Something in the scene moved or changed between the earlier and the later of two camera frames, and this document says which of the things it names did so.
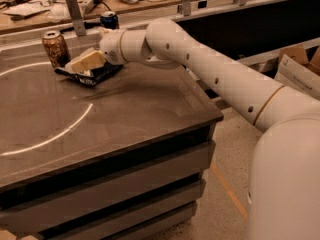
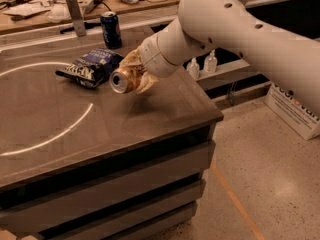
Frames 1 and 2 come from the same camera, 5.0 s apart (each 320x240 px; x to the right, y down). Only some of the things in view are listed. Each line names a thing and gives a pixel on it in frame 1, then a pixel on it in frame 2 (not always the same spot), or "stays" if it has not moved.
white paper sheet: [25, 10] stays
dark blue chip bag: [97, 76] stays
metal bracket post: [76, 14] stays
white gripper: [110, 47] -> [149, 57]
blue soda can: [109, 20] stays
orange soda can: [56, 48] -> [124, 79]
